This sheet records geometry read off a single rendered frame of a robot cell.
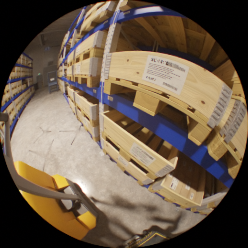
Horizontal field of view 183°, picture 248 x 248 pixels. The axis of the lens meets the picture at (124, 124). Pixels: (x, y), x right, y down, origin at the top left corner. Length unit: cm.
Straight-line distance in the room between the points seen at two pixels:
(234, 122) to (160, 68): 46
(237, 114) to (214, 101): 17
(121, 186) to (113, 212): 48
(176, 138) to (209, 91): 33
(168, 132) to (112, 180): 115
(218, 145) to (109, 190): 136
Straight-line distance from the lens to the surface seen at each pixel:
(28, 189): 45
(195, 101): 40
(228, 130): 51
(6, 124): 46
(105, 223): 147
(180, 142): 53
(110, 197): 137
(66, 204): 106
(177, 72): 40
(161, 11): 76
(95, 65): 89
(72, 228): 95
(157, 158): 57
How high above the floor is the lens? 136
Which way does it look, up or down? 37 degrees down
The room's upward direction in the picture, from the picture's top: 12 degrees clockwise
